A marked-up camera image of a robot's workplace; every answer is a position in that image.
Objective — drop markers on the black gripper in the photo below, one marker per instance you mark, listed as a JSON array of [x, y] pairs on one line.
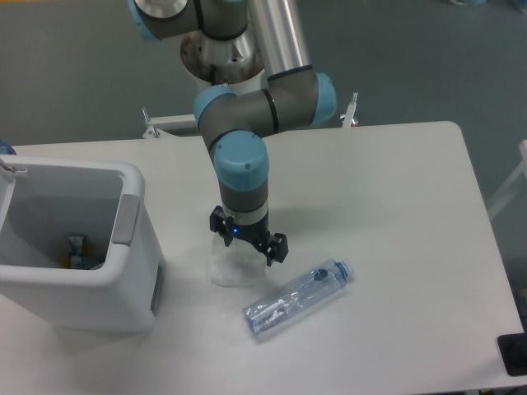
[[273, 247]]

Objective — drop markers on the white tissue paper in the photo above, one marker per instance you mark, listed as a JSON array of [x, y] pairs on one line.
[[238, 265]]

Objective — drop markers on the clear plastic bottle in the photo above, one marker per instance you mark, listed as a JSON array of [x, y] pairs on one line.
[[297, 299]]

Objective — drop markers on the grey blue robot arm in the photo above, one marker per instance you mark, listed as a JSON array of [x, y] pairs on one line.
[[233, 126]]

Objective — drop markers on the trash package inside bin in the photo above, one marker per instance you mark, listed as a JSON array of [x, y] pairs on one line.
[[79, 256]]

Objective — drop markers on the white trash can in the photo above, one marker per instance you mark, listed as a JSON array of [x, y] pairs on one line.
[[45, 200]]

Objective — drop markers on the blue object at left edge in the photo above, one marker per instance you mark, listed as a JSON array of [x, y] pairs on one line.
[[6, 149]]

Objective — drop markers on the black device at table corner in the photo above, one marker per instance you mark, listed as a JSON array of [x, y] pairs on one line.
[[513, 353]]

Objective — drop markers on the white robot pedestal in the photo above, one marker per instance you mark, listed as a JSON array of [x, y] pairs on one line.
[[181, 121]]

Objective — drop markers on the white frame at right edge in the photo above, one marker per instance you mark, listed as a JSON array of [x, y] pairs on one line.
[[510, 187]]

